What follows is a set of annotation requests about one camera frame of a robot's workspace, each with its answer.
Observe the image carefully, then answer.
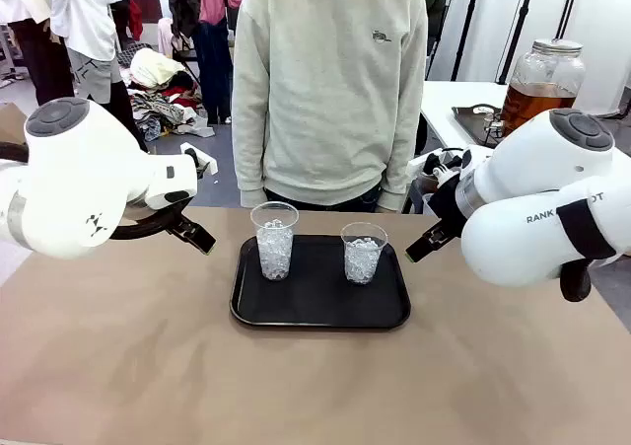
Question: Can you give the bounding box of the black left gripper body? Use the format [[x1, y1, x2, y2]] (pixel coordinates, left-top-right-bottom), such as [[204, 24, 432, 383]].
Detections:
[[184, 147, 212, 177]]

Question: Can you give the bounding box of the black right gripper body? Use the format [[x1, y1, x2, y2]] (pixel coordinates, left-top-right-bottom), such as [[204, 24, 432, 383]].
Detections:
[[429, 170, 465, 239]]

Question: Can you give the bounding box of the short clear iced cup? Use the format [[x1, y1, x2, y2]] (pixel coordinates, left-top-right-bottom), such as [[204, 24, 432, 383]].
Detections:
[[339, 221, 388, 286]]

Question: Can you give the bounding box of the tall clear iced cup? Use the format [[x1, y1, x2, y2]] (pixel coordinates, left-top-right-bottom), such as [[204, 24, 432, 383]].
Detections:
[[249, 200, 301, 282]]

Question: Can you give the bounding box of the person's right forearm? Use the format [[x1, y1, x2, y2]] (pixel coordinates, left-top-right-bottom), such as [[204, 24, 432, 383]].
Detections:
[[231, 113, 270, 209]]

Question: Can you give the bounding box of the person's left forearm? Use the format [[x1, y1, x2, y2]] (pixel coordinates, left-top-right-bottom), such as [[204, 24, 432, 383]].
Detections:
[[378, 113, 426, 213]]

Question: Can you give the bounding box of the glass drink dispenser jar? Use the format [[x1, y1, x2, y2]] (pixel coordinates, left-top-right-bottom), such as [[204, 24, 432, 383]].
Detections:
[[485, 38, 587, 138]]

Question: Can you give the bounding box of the bowl of brown liquid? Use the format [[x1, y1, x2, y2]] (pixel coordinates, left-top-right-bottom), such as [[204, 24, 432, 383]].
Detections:
[[416, 168, 446, 190]]

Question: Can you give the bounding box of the pile of clothes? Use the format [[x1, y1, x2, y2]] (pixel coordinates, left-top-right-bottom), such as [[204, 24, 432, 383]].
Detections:
[[117, 44, 216, 143]]

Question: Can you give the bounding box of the dark metal tray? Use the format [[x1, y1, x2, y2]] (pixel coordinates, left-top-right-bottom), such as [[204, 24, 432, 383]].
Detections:
[[452, 103, 509, 149]]

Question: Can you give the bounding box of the black plastic serving tray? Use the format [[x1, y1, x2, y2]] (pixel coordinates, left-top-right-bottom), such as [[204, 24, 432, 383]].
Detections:
[[229, 234, 412, 331]]

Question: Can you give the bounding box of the person in pink top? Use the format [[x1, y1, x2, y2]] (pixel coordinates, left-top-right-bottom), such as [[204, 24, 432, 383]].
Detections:
[[191, 0, 246, 125]]

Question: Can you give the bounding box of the person in grey sweatshirt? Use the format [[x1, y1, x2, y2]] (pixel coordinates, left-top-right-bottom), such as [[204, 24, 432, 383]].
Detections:
[[231, 0, 429, 214]]

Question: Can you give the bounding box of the dark red board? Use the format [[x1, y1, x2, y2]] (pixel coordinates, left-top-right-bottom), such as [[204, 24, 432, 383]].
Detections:
[[129, 0, 162, 25]]

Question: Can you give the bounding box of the person in white shirt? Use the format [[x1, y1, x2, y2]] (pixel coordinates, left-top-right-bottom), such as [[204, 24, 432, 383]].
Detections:
[[47, 0, 149, 153]]

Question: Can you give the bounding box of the black stand pole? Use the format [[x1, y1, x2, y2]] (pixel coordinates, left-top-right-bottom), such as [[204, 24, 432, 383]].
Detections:
[[450, 0, 485, 82], [552, 0, 584, 41], [496, 0, 539, 85]]

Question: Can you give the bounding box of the brown cardboard box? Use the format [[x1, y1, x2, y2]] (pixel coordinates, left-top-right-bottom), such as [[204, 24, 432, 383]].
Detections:
[[0, 102, 29, 146]]

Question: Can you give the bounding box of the person in dark green jacket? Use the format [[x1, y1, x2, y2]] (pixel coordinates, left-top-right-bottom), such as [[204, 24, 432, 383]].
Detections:
[[408, 0, 450, 81]]

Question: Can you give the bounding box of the person in black trousers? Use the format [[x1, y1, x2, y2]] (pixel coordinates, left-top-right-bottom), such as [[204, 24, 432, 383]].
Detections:
[[0, 0, 75, 107]]

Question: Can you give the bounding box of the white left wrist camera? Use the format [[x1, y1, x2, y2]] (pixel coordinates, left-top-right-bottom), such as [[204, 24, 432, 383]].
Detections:
[[179, 141, 219, 175]]

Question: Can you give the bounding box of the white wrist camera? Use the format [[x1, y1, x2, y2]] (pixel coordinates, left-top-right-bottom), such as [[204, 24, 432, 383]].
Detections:
[[431, 148, 475, 183], [179, 141, 219, 175]]

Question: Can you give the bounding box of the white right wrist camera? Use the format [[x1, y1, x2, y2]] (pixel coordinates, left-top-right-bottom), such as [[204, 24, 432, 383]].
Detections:
[[431, 148, 475, 183]]

